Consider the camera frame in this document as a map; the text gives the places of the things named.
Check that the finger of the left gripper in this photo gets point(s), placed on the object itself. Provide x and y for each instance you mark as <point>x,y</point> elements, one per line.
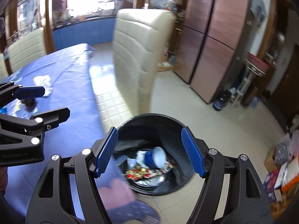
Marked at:
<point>44,121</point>
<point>29,92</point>

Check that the cream chair right side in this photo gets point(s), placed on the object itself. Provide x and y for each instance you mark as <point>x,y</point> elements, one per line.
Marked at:
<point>139,39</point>

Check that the cream chair far middle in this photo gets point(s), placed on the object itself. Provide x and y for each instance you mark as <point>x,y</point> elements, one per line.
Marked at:
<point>27,49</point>

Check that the cream chair far left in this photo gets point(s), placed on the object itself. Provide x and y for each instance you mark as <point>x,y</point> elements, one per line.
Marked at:
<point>3,69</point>

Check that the blue water jug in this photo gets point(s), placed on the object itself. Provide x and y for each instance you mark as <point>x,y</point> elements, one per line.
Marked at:
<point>221,100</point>

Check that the brown glass medicine bottle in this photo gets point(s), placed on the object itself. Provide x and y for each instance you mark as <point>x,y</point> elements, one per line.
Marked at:
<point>30,104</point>

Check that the white metal stand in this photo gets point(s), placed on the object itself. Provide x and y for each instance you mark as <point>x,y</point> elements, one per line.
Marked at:
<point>255,67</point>

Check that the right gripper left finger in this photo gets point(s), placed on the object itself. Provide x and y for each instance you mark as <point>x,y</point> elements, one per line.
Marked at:
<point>52,201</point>

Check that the cream chair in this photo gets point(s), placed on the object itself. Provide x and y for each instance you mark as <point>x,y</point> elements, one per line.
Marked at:
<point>27,49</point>
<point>3,69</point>
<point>139,39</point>

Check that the blue kitchen cabinet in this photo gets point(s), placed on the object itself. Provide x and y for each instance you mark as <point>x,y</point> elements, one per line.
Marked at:
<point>93,32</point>

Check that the blue plastic cup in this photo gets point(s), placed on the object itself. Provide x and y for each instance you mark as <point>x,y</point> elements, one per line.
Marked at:
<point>155,158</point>

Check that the blue foil wrapper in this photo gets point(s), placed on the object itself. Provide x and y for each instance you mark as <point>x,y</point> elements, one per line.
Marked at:
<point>18,109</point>

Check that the black trash bin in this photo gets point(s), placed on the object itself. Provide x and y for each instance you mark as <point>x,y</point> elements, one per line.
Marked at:
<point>143,133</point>

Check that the pink brown refrigerator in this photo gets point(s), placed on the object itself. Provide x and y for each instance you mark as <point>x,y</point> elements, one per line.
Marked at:
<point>210,36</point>

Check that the red yellow checkered snack bag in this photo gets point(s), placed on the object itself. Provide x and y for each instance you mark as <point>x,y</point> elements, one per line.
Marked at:
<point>138,172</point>

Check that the blue printed tablecloth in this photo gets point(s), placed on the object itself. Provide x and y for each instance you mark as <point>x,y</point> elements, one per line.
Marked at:
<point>72,88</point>

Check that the crumpled white tissue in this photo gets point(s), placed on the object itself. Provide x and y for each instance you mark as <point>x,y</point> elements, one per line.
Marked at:
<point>44,81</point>

